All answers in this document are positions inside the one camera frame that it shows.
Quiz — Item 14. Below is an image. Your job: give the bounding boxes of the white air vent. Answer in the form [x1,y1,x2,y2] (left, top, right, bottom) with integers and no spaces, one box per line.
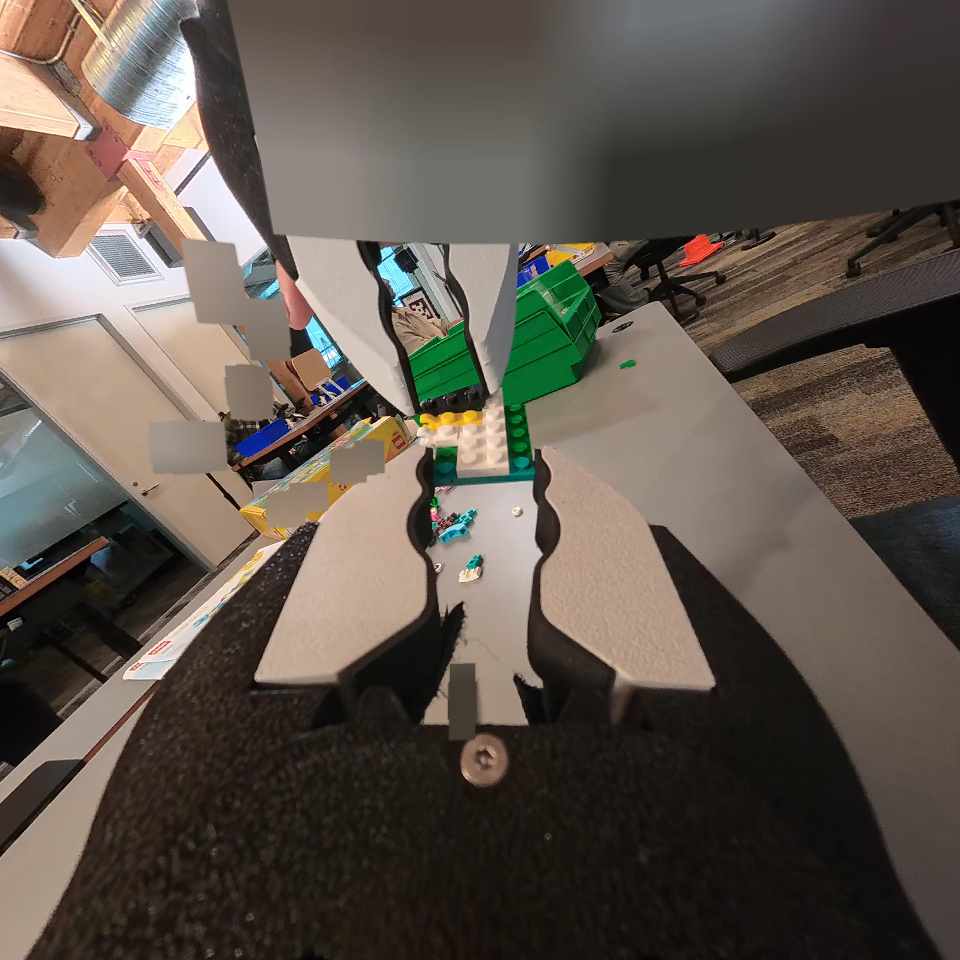
[88,228,165,286]

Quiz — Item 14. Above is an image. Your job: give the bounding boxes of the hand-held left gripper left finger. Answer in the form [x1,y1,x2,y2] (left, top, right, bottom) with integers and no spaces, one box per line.
[253,453,466,725]

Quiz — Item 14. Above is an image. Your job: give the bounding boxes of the multicoloured toy brick build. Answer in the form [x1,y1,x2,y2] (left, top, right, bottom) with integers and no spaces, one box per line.
[416,401,540,489]

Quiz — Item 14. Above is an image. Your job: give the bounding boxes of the pile of small colourful bricks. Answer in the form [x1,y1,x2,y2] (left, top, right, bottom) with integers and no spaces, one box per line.
[429,504,480,546]

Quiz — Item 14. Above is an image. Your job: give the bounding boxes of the yellow toy brick box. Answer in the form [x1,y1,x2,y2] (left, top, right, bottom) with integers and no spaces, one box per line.
[240,414,414,541]

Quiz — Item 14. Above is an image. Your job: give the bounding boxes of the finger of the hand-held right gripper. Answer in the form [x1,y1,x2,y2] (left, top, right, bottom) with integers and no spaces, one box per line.
[437,241,520,405]
[286,235,421,417]

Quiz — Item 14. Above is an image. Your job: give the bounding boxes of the background black office chair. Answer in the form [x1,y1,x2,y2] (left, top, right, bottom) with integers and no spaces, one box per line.
[611,238,727,325]

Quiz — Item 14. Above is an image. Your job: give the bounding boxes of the brown wooden table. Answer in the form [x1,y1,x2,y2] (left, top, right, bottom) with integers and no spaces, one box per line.
[0,536,112,620]

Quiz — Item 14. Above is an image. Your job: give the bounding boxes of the silver metal duct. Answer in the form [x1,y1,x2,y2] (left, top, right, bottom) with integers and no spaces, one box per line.
[81,0,198,123]

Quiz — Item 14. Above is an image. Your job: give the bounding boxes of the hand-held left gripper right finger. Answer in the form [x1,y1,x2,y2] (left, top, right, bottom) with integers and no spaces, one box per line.
[513,447,718,727]

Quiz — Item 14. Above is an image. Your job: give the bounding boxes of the stack of green storage bins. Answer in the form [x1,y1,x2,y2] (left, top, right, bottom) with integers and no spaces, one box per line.
[408,258,601,410]

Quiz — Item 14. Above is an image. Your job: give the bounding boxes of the person's right hand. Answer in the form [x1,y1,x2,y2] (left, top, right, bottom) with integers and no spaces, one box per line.
[274,258,314,331]

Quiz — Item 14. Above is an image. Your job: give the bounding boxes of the dark blue chair seat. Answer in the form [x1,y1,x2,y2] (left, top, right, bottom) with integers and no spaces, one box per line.
[851,496,960,601]

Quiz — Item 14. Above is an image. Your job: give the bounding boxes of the blue storage bin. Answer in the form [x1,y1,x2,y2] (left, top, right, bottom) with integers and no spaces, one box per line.
[234,416,292,459]

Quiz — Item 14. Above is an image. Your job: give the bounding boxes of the toy brick instruction booklet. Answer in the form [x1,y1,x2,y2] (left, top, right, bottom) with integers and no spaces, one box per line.
[122,543,286,682]

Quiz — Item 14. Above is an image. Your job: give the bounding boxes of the white door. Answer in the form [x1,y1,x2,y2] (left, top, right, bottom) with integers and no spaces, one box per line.
[0,315,256,565]

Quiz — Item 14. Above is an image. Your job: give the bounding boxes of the background wooden table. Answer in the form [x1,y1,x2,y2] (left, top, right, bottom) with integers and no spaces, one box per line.
[232,378,369,470]

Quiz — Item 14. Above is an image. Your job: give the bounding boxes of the black chair base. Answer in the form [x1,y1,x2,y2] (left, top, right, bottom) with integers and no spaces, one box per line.
[846,201,960,280]

